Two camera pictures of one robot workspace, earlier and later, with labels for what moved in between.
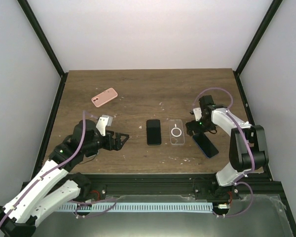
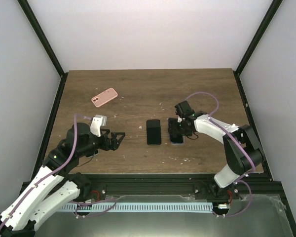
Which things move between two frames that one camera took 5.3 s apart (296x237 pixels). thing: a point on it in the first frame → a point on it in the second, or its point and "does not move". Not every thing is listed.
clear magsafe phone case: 176,132 does not move
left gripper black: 118,145 does not move
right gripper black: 196,130 → 188,134
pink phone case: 104,97 does not move
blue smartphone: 205,144 → 175,130
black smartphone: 153,132 does not move
